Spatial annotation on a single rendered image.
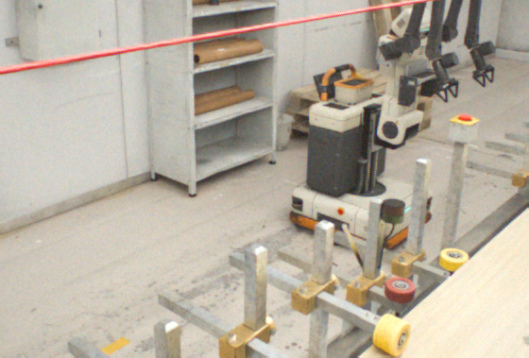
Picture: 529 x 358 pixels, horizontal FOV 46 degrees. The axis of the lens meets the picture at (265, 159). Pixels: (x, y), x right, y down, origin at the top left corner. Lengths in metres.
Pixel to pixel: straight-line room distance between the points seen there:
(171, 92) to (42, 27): 1.01
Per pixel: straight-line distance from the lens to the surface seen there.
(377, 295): 1.79
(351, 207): 3.65
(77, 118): 4.20
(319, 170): 3.72
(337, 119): 3.56
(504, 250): 2.03
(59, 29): 3.76
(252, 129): 5.06
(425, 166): 1.91
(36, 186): 4.17
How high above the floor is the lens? 1.81
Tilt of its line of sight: 21 degrees down
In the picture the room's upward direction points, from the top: 1 degrees clockwise
